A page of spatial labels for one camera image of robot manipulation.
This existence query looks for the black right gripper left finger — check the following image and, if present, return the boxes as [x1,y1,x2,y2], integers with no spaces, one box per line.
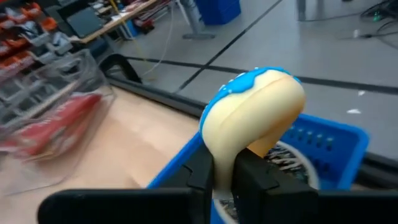
[37,142,215,224]

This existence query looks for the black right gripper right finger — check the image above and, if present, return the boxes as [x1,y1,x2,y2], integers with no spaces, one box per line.
[231,147,398,224]

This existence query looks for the blue icing toy donut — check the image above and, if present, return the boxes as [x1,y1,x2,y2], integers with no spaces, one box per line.
[198,66,307,200]

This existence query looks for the blue plastic basket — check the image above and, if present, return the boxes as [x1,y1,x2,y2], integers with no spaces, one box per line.
[147,113,371,224]

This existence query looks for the red snack packet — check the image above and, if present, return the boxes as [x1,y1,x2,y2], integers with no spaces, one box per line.
[0,93,103,160]

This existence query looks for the clear plastic bin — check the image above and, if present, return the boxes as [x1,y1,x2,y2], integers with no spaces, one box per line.
[0,49,116,195]

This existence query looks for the cluttered wooden workbench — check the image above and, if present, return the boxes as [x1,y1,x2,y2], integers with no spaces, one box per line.
[57,0,175,44]

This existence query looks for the grey table leg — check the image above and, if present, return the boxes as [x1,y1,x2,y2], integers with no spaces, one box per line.
[179,0,216,40]

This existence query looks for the large blue bin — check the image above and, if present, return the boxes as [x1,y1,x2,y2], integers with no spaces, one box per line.
[195,0,242,26]

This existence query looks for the shelf rack orange bins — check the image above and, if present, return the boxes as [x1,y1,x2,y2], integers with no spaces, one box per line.
[0,0,78,82]

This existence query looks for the black arched bracket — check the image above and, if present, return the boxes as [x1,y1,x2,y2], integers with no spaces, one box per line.
[98,53,143,84]

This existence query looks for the white hanging cable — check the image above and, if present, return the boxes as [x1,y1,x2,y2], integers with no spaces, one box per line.
[139,0,175,78]

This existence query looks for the black floor cables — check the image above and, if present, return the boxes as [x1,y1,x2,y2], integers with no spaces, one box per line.
[338,0,398,49]

